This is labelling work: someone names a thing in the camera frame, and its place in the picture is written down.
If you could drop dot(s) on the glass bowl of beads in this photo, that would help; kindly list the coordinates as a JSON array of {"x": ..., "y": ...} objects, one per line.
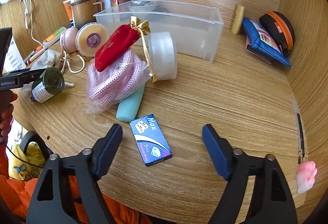
[{"x": 142, "y": 5}]

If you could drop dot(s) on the mint green case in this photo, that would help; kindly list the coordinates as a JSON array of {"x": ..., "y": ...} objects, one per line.
[{"x": 129, "y": 107}]

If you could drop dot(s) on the person's left hand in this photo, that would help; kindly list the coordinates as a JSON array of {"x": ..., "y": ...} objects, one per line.
[{"x": 6, "y": 121}]

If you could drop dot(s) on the wooden desktop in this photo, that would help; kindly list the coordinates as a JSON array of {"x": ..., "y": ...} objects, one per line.
[{"x": 230, "y": 101}]

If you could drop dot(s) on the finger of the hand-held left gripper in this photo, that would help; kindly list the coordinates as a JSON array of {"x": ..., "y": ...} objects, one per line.
[{"x": 28, "y": 77}]

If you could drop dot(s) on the black metal strip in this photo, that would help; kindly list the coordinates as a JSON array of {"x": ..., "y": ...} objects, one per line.
[{"x": 300, "y": 137}]

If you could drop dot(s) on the green white tube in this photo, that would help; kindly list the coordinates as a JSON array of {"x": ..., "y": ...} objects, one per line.
[{"x": 53, "y": 36}]

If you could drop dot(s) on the small yellow bottle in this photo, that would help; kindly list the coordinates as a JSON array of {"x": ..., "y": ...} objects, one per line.
[{"x": 237, "y": 20}]

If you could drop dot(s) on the yellow plush toy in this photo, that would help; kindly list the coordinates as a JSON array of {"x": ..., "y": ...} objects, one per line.
[{"x": 23, "y": 162}]

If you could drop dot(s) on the pink paw toy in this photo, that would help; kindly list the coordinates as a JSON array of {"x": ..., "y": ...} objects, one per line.
[{"x": 306, "y": 178}]

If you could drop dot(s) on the frosted white round jar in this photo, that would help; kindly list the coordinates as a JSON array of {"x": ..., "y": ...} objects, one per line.
[{"x": 164, "y": 56}]

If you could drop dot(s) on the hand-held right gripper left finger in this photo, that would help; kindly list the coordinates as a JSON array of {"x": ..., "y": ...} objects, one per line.
[{"x": 110, "y": 148}]

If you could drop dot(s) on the red velvet pouch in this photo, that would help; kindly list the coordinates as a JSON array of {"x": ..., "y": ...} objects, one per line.
[{"x": 115, "y": 46}]

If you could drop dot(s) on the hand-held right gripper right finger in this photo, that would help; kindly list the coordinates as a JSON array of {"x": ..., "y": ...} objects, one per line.
[{"x": 215, "y": 153}]

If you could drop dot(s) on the cream round jar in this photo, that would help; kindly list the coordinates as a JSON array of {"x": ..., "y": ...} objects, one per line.
[{"x": 91, "y": 39}]

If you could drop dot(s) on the blue razor blade box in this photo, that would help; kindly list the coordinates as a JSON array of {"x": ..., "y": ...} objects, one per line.
[{"x": 151, "y": 140}]

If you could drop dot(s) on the white printed box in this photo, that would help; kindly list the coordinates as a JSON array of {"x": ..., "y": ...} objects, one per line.
[{"x": 12, "y": 55}]

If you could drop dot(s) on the marker pen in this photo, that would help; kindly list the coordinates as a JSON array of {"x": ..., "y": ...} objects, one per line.
[{"x": 35, "y": 53}]

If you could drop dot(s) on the pink round jar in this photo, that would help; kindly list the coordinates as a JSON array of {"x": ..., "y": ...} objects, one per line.
[{"x": 68, "y": 39}]

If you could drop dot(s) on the orange tube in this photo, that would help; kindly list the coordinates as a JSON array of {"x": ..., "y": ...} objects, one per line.
[{"x": 68, "y": 12}]

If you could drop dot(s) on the clear plastic bin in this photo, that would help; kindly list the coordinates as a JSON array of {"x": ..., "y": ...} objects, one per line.
[{"x": 184, "y": 24}]

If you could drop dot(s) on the blue zip pouch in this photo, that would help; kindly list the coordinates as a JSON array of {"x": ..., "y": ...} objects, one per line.
[{"x": 258, "y": 44}]

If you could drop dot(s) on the black orange glasses case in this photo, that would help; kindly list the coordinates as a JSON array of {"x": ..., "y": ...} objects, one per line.
[{"x": 278, "y": 28}]

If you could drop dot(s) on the white cloth pouch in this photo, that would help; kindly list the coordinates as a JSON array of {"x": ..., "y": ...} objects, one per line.
[{"x": 48, "y": 58}]

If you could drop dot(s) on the brown mug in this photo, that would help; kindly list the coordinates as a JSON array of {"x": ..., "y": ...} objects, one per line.
[{"x": 83, "y": 12}]

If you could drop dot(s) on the pink wallet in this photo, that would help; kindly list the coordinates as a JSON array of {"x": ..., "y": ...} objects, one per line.
[{"x": 252, "y": 51}]

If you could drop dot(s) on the orange jacket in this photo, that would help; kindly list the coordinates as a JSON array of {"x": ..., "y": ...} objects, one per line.
[{"x": 18, "y": 193}]

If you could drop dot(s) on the green glass bottle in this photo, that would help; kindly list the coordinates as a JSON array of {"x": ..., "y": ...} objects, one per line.
[{"x": 47, "y": 85}]

